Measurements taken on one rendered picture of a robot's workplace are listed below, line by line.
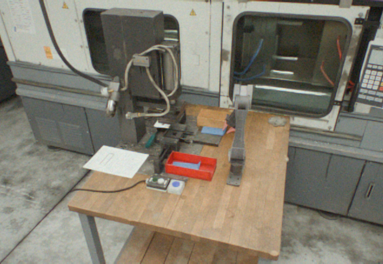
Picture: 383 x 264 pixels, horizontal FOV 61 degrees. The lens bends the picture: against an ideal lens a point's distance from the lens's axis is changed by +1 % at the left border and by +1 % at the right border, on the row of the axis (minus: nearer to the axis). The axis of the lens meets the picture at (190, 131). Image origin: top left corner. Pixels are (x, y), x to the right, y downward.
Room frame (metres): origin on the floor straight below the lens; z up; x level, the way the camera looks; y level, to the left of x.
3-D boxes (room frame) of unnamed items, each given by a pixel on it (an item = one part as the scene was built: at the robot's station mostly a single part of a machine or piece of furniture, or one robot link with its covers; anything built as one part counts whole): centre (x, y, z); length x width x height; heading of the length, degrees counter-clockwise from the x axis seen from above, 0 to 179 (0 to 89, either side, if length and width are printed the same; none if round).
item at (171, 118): (1.57, 0.17, 1.22); 0.26 x 0.18 x 0.30; 73
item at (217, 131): (1.66, -0.15, 0.93); 0.15 x 0.07 x 0.03; 75
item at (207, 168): (1.32, 0.00, 0.93); 0.25 x 0.12 x 0.06; 73
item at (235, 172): (1.29, -0.23, 0.94); 0.20 x 0.07 x 0.08; 163
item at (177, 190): (1.18, 0.08, 0.90); 0.07 x 0.07 x 0.06; 73
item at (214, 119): (1.77, -0.18, 0.93); 0.25 x 0.13 x 0.08; 73
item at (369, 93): (1.71, -1.06, 1.27); 0.23 x 0.18 x 0.38; 159
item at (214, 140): (1.63, -0.11, 0.91); 0.17 x 0.16 x 0.02; 163
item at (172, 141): (1.56, 0.10, 0.98); 0.20 x 0.10 x 0.01; 163
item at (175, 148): (1.56, 0.10, 0.94); 0.20 x 0.10 x 0.07; 163
